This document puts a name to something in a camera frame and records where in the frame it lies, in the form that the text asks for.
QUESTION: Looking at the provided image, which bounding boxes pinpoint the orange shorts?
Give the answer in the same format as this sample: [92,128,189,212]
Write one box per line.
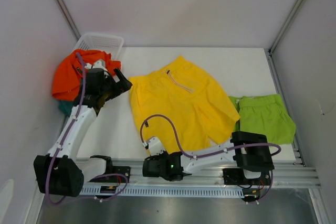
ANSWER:
[52,49,121,101]

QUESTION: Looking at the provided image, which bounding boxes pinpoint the aluminium corner post left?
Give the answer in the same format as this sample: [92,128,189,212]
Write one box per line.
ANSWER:
[55,0,81,40]

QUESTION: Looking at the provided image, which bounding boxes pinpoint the aluminium frame rail front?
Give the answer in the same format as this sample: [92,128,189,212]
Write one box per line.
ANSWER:
[34,158,322,188]

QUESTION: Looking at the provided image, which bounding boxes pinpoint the lime green shorts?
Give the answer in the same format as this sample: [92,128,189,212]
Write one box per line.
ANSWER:
[230,94,296,145]

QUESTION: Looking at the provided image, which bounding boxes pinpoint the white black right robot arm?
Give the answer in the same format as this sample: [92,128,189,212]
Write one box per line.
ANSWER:
[142,131,274,184]

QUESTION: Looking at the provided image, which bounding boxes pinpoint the aluminium corner post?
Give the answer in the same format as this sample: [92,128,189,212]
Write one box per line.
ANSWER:
[55,0,81,40]
[267,0,322,53]

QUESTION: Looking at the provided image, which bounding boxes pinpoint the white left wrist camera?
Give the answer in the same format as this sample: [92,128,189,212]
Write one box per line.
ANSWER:
[85,60,108,71]

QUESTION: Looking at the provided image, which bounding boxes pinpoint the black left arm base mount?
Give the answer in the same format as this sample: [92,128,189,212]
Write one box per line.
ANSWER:
[109,166,131,184]

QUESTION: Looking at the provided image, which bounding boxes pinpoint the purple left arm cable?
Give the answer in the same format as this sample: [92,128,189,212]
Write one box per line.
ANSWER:
[44,52,130,207]

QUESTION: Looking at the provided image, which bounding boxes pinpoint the yellow shorts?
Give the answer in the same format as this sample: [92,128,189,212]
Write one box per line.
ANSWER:
[129,56,240,153]

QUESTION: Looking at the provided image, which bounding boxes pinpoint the aluminium corner post right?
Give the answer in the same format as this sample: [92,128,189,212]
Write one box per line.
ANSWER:
[267,0,322,53]

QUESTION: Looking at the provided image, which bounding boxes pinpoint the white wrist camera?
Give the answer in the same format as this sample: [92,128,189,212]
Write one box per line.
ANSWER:
[143,136,165,156]
[85,60,108,71]

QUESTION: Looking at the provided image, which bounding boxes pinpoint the teal shorts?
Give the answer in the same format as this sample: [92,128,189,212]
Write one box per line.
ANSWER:
[58,100,73,116]

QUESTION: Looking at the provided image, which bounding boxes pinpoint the white plastic laundry basket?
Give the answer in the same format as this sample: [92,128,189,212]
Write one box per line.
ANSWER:
[73,32,124,61]

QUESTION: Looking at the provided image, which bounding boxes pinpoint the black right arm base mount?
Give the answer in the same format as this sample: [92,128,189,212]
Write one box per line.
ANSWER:
[222,168,271,188]

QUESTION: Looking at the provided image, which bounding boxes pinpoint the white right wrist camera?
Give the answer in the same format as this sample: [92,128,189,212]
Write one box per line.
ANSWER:
[143,136,165,156]

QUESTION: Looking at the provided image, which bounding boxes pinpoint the white slotted cable duct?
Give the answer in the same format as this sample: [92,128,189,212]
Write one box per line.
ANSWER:
[80,185,244,198]

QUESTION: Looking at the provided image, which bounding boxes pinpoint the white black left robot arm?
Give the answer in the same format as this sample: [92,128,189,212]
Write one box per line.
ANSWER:
[33,68,132,197]

